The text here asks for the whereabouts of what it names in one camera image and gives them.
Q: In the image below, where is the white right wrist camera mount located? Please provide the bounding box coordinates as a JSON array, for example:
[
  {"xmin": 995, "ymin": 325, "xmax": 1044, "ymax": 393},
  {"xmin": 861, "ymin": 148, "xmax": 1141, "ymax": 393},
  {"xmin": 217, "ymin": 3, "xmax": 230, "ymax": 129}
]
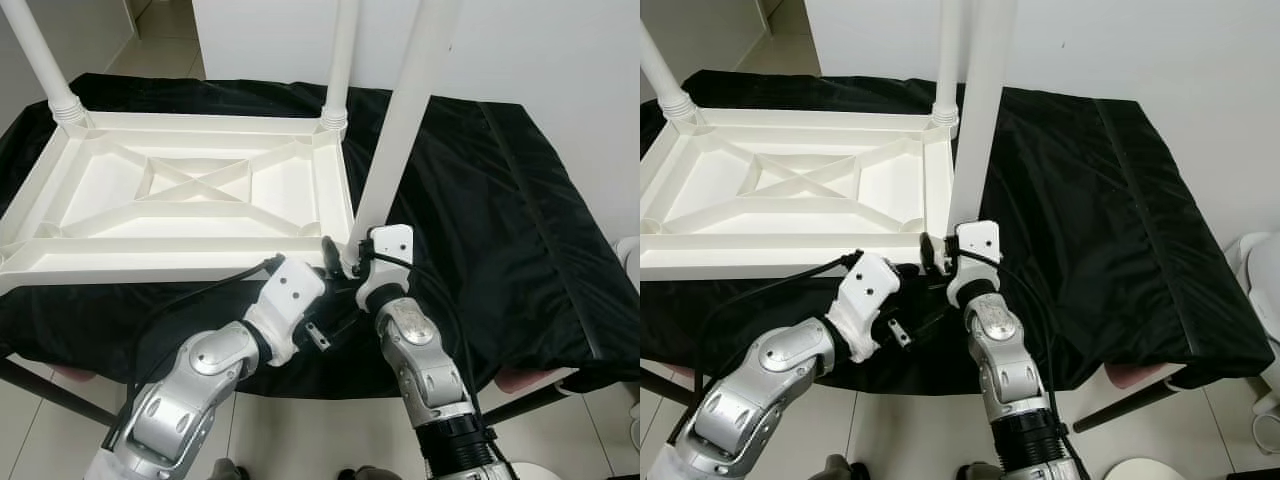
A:
[
  {"xmin": 945, "ymin": 220, "xmax": 1001, "ymax": 306},
  {"xmin": 357, "ymin": 225, "xmax": 416, "ymax": 311}
]

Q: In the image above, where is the black metal table leg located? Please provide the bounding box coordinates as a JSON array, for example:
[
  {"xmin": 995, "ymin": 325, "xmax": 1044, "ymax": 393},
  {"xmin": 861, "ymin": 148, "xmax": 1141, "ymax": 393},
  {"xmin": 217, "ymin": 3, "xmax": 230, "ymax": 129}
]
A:
[
  {"xmin": 485, "ymin": 375, "xmax": 576, "ymax": 426},
  {"xmin": 1072, "ymin": 385, "xmax": 1186, "ymax": 433},
  {"xmin": 640, "ymin": 365, "xmax": 691, "ymax": 406},
  {"xmin": 0, "ymin": 358, "xmax": 116, "ymax": 426}
]

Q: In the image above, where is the white plastic table top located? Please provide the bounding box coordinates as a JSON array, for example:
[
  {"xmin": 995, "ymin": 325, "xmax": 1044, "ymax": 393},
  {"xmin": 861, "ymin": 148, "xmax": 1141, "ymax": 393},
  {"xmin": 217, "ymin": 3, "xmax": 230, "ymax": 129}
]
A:
[
  {"xmin": 640, "ymin": 105, "xmax": 956, "ymax": 281},
  {"xmin": 0, "ymin": 108, "xmax": 359, "ymax": 296}
]

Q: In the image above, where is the black cloth table cover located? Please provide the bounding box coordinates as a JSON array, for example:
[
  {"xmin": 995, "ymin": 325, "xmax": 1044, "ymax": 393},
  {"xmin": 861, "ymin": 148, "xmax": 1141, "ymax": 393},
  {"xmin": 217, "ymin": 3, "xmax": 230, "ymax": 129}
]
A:
[
  {"xmin": 640, "ymin": 68, "xmax": 1280, "ymax": 396},
  {"xmin": 0, "ymin": 72, "xmax": 641, "ymax": 401}
]

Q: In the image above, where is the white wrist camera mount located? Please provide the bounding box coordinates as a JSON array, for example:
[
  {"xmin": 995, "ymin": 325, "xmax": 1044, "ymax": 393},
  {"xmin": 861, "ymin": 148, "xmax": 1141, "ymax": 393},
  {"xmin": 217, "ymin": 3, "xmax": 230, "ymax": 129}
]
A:
[
  {"xmin": 243, "ymin": 255, "xmax": 326, "ymax": 366},
  {"xmin": 822, "ymin": 250, "xmax": 901, "ymax": 363},
  {"xmin": 357, "ymin": 225, "xmax": 416, "ymax": 311},
  {"xmin": 945, "ymin": 220, "xmax": 1001, "ymax": 306}
]

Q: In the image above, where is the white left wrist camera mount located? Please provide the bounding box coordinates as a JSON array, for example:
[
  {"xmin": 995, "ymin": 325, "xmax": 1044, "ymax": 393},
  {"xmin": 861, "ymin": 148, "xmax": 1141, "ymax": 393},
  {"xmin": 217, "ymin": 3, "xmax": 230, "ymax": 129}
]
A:
[
  {"xmin": 243, "ymin": 255, "xmax": 326, "ymax": 366},
  {"xmin": 822, "ymin": 250, "xmax": 901, "ymax": 363}
]

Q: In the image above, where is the white plastic container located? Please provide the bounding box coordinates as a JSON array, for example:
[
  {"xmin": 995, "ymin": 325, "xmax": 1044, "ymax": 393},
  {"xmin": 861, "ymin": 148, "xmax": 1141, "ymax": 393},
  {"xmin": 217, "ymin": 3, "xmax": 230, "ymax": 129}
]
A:
[{"xmin": 1225, "ymin": 232, "xmax": 1280, "ymax": 456}]

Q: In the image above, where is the white plastic table leg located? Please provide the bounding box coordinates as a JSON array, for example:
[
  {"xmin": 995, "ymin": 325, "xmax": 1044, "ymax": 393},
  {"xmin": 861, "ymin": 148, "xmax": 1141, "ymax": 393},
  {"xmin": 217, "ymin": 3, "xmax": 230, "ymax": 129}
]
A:
[
  {"xmin": 945, "ymin": 0, "xmax": 1019, "ymax": 271},
  {"xmin": 318, "ymin": 0, "xmax": 361, "ymax": 136},
  {"xmin": 640, "ymin": 30, "xmax": 701, "ymax": 126},
  {"xmin": 0, "ymin": 0, "xmax": 91, "ymax": 129},
  {"xmin": 930, "ymin": 0, "xmax": 963, "ymax": 129},
  {"xmin": 340, "ymin": 0, "xmax": 463, "ymax": 279}
]

